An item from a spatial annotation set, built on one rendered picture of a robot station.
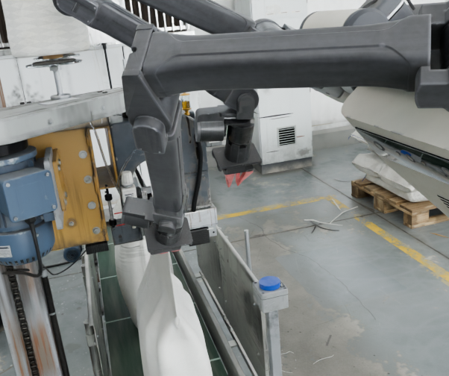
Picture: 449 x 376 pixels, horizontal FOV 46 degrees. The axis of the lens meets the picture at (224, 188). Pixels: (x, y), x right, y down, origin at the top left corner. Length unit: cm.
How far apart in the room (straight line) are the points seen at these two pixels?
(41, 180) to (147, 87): 57
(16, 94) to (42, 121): 291
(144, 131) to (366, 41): 29
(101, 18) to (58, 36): 15
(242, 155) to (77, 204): 49
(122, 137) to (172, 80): 78
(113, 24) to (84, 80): 307
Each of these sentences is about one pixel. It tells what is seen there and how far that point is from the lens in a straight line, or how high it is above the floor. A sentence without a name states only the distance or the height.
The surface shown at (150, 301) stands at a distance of 151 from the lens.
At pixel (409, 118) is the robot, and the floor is 140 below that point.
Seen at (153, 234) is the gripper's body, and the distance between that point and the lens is 119.
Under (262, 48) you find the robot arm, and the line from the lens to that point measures 57.
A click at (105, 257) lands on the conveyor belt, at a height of 38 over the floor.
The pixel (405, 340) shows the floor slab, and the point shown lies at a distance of 279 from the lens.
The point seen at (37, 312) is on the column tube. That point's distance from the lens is 161.
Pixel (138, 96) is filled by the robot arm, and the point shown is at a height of 150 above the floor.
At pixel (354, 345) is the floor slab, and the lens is 273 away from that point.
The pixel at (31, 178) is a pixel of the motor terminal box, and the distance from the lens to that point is 114.
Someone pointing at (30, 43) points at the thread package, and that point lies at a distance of 116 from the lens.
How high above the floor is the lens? 158
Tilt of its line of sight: 19 degrees down
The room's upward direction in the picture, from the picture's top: 5 degrees counter-clockwise
